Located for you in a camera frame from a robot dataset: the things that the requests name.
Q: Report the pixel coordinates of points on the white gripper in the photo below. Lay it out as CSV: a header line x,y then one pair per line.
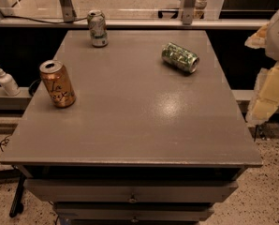
x,y
265,98

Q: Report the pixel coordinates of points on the orange LaCroix can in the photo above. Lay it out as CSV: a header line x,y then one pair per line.
x,y
57,82

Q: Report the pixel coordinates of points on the green patterned can lying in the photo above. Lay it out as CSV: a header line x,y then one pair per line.
x,y
180,57

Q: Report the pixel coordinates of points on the white green soda can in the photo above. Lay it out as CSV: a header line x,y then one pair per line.
x,y
97,27

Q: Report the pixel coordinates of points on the grey drawer cabinet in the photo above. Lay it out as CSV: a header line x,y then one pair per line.
x,y
136,117

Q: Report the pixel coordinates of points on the upper grey drawer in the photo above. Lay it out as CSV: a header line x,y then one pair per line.
x,y
131,191

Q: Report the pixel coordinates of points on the grey drawer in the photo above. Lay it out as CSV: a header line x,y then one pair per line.
x,y
133,212
131,191

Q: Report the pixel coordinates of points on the lower grey drawer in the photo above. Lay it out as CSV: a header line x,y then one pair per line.
x,y
133,212

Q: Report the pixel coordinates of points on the white pump bottle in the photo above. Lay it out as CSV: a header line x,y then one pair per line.
x,y
8,83

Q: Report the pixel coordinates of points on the black table leg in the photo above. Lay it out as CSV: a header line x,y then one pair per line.
x,y
17,206

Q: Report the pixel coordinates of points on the grey metal bracket right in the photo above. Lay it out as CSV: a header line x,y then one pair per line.
x,y
188,11

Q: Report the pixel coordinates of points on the grey metal bracket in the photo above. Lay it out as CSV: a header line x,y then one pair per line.
x,y
188,11
68,11

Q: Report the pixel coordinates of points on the grey metal bracket left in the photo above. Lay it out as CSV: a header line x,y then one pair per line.
x,y
68,11

